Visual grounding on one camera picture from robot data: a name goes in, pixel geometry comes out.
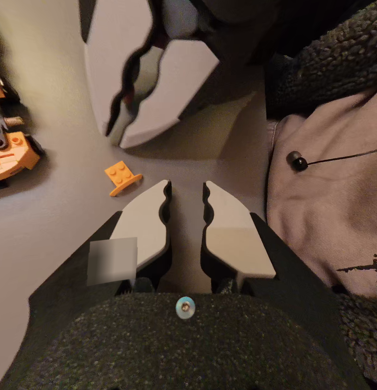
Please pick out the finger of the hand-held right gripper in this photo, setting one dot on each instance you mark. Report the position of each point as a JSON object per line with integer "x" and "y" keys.
{"x": 109, "y": 55}
{"x": 176, "y": 85}

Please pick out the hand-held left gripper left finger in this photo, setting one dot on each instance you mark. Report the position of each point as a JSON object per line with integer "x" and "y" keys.
{"x": 142, "y": 228}

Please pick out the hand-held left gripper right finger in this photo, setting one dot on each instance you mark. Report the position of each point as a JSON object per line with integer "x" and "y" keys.
{"x": 237, "y": 237}

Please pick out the orange lego wheel arch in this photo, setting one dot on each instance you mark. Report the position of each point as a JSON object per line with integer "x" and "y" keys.
{"x": 121, "y": 175}

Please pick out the orange lego car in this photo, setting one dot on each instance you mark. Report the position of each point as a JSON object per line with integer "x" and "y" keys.
{"x": 11, "y": 155}

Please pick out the pink shirt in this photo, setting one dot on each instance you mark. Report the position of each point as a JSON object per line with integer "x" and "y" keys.
{"x": 322, "y": 213}

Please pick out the grey fleece jacket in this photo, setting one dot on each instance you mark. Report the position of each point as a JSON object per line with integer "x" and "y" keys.
{"x": 335, "y": 61}

